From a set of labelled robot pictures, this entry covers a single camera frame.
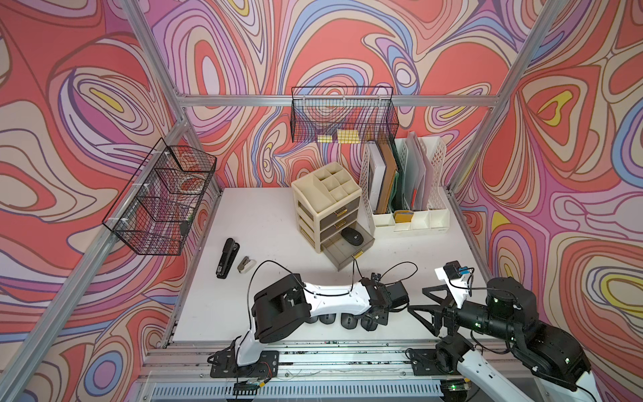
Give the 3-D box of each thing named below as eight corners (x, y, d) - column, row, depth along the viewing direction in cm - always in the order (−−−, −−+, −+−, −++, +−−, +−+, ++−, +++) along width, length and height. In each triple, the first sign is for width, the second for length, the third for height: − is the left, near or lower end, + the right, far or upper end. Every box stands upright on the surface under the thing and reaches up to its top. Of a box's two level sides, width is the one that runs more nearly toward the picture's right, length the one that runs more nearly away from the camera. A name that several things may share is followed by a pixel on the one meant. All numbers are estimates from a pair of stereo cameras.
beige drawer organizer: (314, 259, 97) (311, 215, 76) (292, 230, 106) (285, 185, 85) (357, 232, 105) (366, 187, 85) (334, 208, 114) (336, 161, 94)
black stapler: (217, 278, 93) (212, 272, 89) (231, 244, 103) (227, 237, 99) (227, 279, 93) (223, 273, 89) (240, 245, 102) (237, 238, 98)
